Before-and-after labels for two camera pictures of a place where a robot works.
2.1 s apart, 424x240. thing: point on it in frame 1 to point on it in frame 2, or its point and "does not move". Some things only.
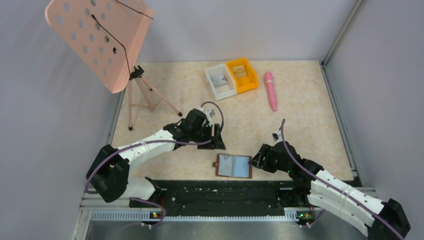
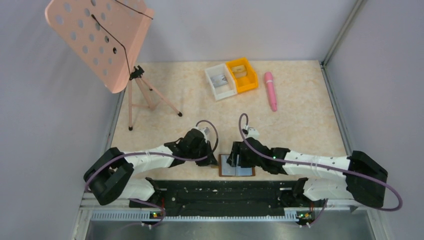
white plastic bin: [221, 81] does not move
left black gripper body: [212, 137] to [205, 156]
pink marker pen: [269, 79] does not move
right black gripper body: [262, 158] to [236, 154]
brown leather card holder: [233, 166] does not move
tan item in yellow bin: [239, 70] does not move
